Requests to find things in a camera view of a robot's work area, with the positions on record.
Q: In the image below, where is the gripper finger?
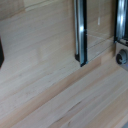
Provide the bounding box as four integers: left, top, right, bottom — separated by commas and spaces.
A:
0, 37, 5, 69

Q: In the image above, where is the black dish rack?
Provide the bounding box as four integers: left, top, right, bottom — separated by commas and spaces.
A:
73, 0, 118, 68

